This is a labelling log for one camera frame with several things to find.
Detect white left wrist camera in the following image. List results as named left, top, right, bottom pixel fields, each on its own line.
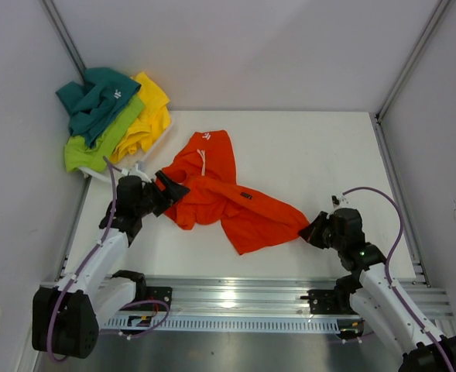
left=120, top=162, right=152, bottom=182

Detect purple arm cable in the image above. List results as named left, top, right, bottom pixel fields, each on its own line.
left=46, top=156, right=173, bottom=363
left=330, top=186, right=455, bottom=372

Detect white perforated plastic basket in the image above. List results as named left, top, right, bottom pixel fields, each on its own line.
left=78, top=121, right=175, bottom=184

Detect teal shorts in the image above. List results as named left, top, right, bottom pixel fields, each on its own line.
left=56, top=67, right=141, bottom=148

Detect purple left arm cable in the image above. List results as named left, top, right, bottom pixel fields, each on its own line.
left=46, top=156, right=173, bottom=363

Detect white slotted cable duct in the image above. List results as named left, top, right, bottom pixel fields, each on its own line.
left=103, top=316, right=378, bottom=333

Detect lime green shorts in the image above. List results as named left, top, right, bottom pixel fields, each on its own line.
left=63, top=95, right=145, bottom=173

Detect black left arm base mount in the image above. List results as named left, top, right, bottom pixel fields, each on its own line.
left=111, top=270, right=173, bottom=313

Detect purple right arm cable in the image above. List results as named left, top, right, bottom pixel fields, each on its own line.
left=330, top=186, right=455, bottom=372

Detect aluminium frame post right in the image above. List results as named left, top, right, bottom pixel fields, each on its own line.
left=374, top=0, right=455, bottom=125

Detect aluminium frame post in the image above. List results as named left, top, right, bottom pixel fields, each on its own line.
left=374, top=0, right=455, bottom=125
left=39, top=0, right=87, bottom=79

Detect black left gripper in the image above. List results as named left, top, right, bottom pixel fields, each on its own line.
left=135, top=170, right=189, bottom=217

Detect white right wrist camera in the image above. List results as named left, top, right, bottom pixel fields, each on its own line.
left=331, top=194, right=348, bottom=208

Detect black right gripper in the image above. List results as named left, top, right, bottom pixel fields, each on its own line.
left=297, top=211, right=345, bottom=251

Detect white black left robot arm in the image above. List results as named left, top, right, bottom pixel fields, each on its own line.
left=31, top=170, right=190, bottom=363

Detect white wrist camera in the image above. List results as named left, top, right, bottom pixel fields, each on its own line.
left=120, top=162, right=152, bottom=182
left=331, top=194, right=348, bottom=208

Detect yellow shorts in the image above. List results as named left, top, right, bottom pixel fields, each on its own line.
left=111, top=71, right=171, bottom=164

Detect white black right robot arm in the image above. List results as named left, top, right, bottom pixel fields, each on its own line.
left=299, top=208, right=456, bottom=371

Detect aluminium frame post left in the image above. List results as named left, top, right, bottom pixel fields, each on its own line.
left=39, top=0, right=87, bottom=79

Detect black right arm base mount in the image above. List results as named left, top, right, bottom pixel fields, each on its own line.
left=300, top=275, right=362, bottom=315

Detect orange shorts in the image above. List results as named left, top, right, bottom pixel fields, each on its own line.
left=163, top=130, right=309, bottom=255

